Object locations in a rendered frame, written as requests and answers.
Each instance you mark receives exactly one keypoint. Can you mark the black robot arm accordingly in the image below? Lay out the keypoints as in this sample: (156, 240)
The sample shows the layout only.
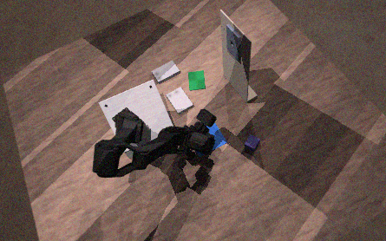
(129, 130)

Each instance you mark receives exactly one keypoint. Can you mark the purple cube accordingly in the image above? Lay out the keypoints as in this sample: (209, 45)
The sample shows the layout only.
(252, 143)

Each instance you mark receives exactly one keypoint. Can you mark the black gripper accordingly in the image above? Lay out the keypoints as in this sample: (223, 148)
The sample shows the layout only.
(207, 119)

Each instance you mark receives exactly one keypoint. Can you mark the green square mat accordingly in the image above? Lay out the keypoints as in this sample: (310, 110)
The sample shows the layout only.
(196, 80)

